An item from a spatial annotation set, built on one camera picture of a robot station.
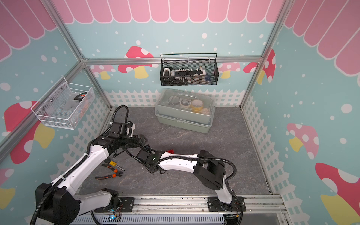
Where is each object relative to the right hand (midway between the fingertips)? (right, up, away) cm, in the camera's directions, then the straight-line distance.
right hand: (154, 164), depth 84 cm
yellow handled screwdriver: (-26, -1, +3) cm, 26 cm away
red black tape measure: (-41, +40, -5) cm, 57 cm away
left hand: (-8, +13, -2) cm, 15 cm away
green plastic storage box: (+21, +33, +7) cm, 40 cm away
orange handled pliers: (-23, -6, +1) cm, 24 cm away
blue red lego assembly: (+10, +6, +8) cm, 14 cm away
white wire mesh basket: (-48, +35, -7) cm, 60 cm away
